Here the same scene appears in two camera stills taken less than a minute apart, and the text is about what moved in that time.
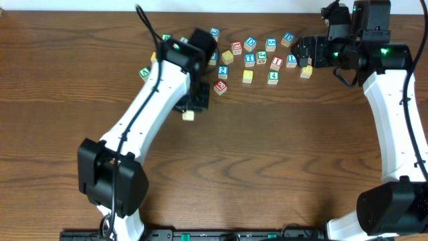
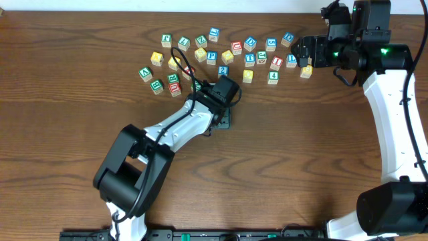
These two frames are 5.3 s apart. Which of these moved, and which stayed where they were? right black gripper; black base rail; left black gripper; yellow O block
Moved: left black gripper
Stayed: right black gripper; black base rail; yellow O block
